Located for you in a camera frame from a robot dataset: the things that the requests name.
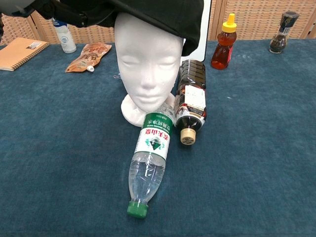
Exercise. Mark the honey bottle yellow cap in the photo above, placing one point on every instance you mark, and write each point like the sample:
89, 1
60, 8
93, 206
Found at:
222, 51

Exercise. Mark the orange spout pouch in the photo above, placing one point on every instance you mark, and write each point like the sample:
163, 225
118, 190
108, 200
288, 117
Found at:
90, 55

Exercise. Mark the blue table mat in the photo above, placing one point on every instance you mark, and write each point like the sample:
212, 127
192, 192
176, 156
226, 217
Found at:
247, 148

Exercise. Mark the glass pepper grinder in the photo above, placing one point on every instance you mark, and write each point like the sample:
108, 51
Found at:
281, 37

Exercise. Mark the dark soy sauce bottle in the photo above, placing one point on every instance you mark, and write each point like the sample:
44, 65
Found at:
191, 103

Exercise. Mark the brown spiral notebook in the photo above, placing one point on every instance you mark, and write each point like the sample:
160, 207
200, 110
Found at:
19, 53

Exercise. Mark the white bottle blue cap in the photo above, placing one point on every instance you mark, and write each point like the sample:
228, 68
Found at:
66, 39

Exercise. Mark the black cap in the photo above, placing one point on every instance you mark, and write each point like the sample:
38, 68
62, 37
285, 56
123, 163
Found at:
160, 17

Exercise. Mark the white mannequin head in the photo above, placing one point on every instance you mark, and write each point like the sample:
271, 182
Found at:
148, 61

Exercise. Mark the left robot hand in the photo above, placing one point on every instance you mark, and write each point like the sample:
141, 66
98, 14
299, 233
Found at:
14, 6

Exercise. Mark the woven folding screen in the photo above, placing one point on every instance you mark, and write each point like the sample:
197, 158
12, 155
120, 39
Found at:
259, 17

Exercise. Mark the small white whiteboard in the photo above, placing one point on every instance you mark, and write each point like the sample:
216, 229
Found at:
206, 29

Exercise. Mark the clear water bottle green label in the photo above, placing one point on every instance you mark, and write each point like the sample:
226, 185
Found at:
150, 160

